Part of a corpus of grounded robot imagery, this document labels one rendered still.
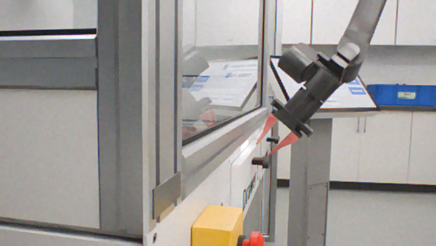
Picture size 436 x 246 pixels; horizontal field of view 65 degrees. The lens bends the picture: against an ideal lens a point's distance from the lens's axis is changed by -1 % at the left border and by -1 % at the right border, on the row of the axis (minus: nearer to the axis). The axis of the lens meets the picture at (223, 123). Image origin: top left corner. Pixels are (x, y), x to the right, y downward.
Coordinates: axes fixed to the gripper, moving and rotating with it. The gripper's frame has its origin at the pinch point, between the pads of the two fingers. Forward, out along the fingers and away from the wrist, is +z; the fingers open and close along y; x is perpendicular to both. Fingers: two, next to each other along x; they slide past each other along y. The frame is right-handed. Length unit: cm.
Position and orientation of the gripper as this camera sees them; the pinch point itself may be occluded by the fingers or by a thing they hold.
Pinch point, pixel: (265, 146)
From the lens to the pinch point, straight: 74.4
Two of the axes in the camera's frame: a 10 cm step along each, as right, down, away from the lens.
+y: -7.4, -6.7, 1.2
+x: -2.4, 0.9, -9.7
